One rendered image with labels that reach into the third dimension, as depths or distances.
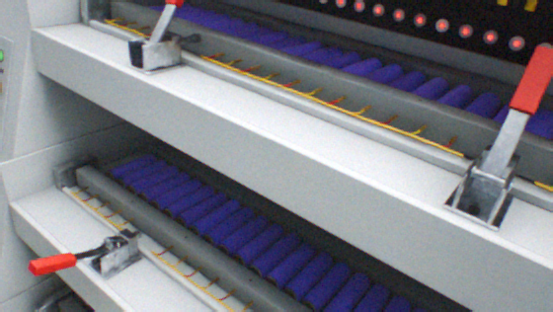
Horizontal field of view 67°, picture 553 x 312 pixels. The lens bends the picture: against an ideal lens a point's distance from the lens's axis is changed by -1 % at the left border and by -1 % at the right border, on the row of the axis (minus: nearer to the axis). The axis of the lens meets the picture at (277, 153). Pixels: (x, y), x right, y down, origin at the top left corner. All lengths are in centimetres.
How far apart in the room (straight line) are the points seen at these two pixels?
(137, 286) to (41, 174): 20
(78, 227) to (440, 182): 37
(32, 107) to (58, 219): 12
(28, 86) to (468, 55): 43
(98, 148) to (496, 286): 47
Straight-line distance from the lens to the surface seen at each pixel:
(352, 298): 40
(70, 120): 54
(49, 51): 47
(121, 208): 49
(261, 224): 46
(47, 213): 52
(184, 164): 54
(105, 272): 43
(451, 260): 24
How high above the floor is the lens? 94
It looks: 15 degrees down
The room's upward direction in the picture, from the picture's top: 17 degrees clockwise
